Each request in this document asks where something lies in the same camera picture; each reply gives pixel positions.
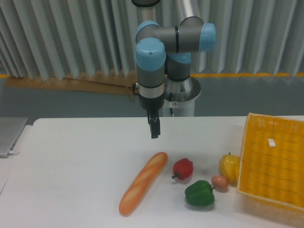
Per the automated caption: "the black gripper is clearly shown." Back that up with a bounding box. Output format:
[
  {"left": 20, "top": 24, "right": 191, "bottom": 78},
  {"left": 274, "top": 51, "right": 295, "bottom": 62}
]
[{"left": 139, "top": 95, "right": 164, "bottom": 139}]

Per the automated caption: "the green bell pepper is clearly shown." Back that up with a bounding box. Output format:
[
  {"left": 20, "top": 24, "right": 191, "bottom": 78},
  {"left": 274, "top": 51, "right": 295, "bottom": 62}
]
[{"left": 184, "top": 180, "right": 215, "bottom": 207}]

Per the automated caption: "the yellow woven basket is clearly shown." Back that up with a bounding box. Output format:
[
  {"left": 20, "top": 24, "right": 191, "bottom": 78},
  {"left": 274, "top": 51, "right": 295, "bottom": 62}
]
[{"left": 237, "top": 113, "right": 304, "bottom": 212}]

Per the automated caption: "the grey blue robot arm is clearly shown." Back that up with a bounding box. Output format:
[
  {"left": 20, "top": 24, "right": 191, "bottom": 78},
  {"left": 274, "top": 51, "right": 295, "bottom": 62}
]
[{"left": 132, "top": 0, "right": 217, "bottom": 138}]

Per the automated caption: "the red bell pepper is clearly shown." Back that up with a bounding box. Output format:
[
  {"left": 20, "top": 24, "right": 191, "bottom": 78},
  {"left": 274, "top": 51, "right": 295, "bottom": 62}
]
[{"left": 172, "top": 158, "right": 193, "bottom": 180}]

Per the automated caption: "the yellow bell pepper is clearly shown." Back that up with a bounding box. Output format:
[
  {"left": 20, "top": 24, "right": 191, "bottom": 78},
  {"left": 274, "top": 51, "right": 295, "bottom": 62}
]
[{"left": 219, "top": 153, "right": 240, "bottom": 184}]

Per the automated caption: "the white tag in basket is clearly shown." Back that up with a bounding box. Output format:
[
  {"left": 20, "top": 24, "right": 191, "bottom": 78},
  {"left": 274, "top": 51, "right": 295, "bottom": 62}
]
[{"left": 268, "top": 138, "right": 276, "bottom": 147}]

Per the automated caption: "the brown cardboard sheet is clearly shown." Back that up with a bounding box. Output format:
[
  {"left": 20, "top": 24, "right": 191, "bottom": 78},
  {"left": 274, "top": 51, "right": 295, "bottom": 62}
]
[{"left": 4, "top": 70, "right": 137, "bottom": 101}]

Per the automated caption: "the baguette bread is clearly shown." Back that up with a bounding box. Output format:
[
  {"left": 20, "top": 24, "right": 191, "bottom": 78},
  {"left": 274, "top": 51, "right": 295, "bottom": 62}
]
[{"left": 118, "top": 152, "right": 168, "bottom": 217}]

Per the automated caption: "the brown egg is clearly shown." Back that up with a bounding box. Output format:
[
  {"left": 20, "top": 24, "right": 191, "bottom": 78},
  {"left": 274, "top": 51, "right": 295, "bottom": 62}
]
[{"left": 211, "top": 175, "right": 228, "bottom": 192}]

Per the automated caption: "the silver laptop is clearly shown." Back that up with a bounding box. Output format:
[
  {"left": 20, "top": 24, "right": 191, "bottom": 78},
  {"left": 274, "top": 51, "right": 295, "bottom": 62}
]
[{"left": 0, "top": 117, "right": 28, "bottom": 158}]

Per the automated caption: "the black cable on pedestal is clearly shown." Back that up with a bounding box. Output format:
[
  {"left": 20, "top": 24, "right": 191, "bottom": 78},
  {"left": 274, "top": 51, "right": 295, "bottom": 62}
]
[{"left": 169, "top": 93, "right": 175, "bottom": 117}]

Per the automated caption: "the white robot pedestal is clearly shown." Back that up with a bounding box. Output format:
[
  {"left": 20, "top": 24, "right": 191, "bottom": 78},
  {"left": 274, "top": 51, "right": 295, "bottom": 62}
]
[{"left": 162, "top": 76, "right": 201, "bottom": 117}]

